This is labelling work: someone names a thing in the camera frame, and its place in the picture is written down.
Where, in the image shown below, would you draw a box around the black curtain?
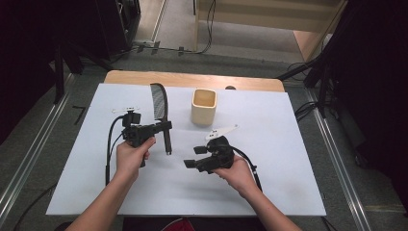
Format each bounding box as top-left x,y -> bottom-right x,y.
320,0 -> 408,206

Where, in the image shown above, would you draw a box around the black hanging cable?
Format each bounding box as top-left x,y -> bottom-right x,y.
191,0 -> 217,55

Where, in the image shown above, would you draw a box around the person's right hand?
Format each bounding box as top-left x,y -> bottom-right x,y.
213,154 -> 259,199

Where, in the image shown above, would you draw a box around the black floor cable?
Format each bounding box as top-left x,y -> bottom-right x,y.
13,182 -> 58,231

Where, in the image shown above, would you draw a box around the black equipment cabinet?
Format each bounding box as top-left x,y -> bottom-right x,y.
95,0 -> 142,62

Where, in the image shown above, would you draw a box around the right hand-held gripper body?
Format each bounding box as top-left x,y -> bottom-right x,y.
195,124 -> 240,174

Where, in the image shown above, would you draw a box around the white board sheet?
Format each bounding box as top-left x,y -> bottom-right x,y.
45,83 -> 327,217

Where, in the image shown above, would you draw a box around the black tripod stand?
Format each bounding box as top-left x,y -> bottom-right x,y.
277,54 -> 336,119

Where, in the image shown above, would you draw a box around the cream square cup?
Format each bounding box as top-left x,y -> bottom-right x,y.
191,89 -> 218,127

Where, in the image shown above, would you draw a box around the hand-held gripper cable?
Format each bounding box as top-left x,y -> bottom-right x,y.
105,115 -> 125,187
232,146 -> 264,193

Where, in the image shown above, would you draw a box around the black floor cables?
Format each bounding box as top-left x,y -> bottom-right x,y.
293,101 -> 319,123

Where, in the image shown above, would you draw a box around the light wooden bench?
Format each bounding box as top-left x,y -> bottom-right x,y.
193,0 -> 349,63

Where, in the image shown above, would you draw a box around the black metal stand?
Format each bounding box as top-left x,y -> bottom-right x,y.
52,41 -> 114,104

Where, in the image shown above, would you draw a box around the left hand-held gripper cable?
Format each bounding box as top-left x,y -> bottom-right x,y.
105,115 -> 125,187

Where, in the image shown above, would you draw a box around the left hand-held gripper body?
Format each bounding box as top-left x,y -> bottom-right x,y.
112,106 -> 157,148

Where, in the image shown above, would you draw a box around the power strip with plugs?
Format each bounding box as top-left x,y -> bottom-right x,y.
133,39 -> 186,56

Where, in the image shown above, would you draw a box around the person's red clothing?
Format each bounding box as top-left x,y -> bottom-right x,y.
160,217 -> 197,231

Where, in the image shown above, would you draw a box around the right hand-held gripper cable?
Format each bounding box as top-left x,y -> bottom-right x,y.
232,146 -> 264,193

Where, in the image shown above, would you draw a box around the metal floor rail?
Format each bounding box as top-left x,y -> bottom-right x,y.
304,88 -> 373,231
0,73 -> 77,222

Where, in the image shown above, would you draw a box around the person's left hand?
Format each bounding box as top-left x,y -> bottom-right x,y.
115,137 -> 157,183

